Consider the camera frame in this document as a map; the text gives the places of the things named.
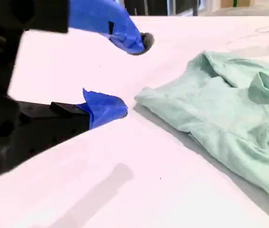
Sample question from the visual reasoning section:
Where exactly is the pale green T-shirt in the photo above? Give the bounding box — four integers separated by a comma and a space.
134, 50, 269, 212

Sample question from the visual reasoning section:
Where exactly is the dark metal frame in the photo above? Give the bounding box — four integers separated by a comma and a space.
124, 0, 201, 17

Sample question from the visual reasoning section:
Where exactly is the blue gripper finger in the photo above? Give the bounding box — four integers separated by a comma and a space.
18, 87, 128, 164
68, 0, 154, 56

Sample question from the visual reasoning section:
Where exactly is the brown cardboard box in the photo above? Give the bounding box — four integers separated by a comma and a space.
221, 0, 239, 8

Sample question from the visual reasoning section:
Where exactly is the thin white cable loop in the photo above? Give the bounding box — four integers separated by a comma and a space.
254, 23, 269, 33

